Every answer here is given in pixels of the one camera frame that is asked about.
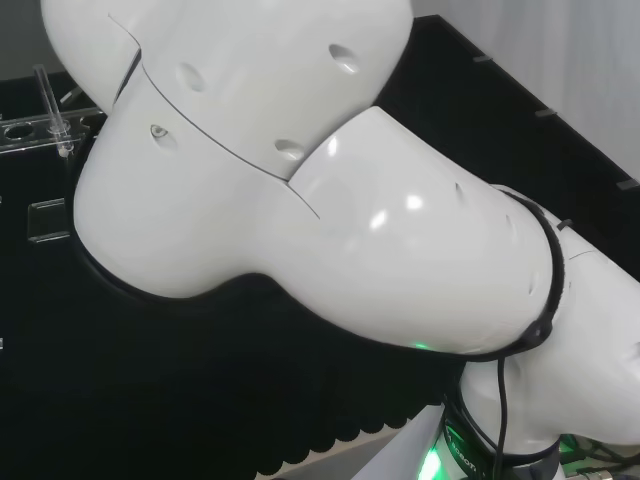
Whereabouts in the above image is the clear funnel stand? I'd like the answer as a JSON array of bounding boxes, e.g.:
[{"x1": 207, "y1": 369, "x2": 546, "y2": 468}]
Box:
[{"x1": 0, "y1": 63, "x2": 109, "y2": 247}]

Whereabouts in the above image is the black cloth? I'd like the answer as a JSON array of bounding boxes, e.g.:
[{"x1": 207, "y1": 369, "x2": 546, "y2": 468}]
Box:
[{"x1": 0, "y1": 13, "x2": 640, "y2": 480}]

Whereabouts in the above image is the thin black cable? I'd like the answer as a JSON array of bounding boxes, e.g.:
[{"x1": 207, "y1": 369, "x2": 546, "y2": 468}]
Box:
[{"x1": 492, "y1": 349, "x2": 511, "y2": 454}]

